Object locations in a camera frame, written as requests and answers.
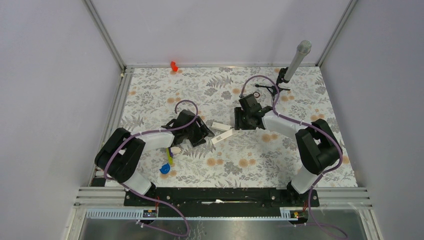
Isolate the white remote control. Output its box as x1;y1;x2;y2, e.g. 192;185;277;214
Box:
211;122;232;132

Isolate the black microphone tripod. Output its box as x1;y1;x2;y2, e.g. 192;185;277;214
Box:
255;67;291;100

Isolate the red toy block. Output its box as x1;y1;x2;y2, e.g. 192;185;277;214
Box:
170;61;179;72

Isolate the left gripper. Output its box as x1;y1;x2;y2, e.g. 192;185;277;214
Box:
183;116;214;147

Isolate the white remote battery cover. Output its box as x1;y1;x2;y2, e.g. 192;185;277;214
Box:
211;128;236;145

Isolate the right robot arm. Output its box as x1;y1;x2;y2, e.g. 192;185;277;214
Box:
234;94;343;206

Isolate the grey microphone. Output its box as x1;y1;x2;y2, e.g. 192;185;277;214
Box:
282;40;312;83

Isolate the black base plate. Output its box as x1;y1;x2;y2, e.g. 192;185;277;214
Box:
123;187;320;218

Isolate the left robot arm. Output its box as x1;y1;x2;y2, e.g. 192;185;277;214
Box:
94;110;215;206

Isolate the floral tablecloth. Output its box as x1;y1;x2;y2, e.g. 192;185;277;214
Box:
120;67;343;188

